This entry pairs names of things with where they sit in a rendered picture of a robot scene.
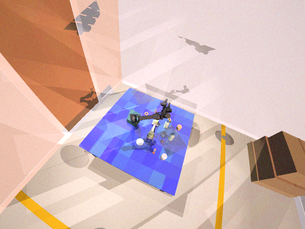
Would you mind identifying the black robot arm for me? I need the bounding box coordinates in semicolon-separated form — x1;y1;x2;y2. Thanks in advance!
130;108;172;123

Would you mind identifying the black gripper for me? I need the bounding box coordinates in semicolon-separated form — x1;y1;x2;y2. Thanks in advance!
160;99;170;113

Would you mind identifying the orange cup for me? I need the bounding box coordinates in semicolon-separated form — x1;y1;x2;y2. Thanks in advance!
176;124;182;131

